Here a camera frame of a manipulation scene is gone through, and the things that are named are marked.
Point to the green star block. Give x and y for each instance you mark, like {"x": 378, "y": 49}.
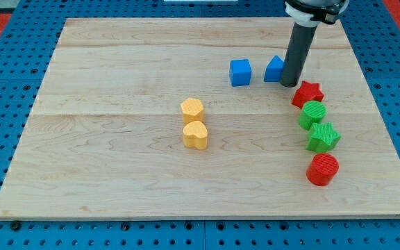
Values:
{"x": 322, "y": 138}

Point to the green cylinder block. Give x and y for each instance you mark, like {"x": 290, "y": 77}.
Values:
{"x": 311, "y": 112}

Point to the yellow heart block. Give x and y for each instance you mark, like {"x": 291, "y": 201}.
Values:
{"x": 195, "y": 135}

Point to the blue cube block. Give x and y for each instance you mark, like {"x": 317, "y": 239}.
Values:
{"x": 240, "y": 72}

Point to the wooden board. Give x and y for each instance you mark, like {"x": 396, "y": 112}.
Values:
{"x": 104, "y": 141}

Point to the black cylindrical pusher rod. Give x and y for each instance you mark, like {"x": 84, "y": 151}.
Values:
{"x": 297, "y": 52}

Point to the yellow pentagon block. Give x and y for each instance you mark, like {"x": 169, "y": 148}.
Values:
{"x": 192, "y": 110}

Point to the red star block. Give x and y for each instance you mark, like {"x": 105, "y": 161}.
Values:
{"x": 307, "y": 92}

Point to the blue triangle block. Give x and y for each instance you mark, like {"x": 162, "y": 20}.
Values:
{"x": 274, "y": 70}

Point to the red cylinder block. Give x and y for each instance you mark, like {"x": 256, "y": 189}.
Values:
{"x": 322, "y": 169}

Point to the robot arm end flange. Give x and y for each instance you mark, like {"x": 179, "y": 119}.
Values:
{"x": 310, "y": 13}

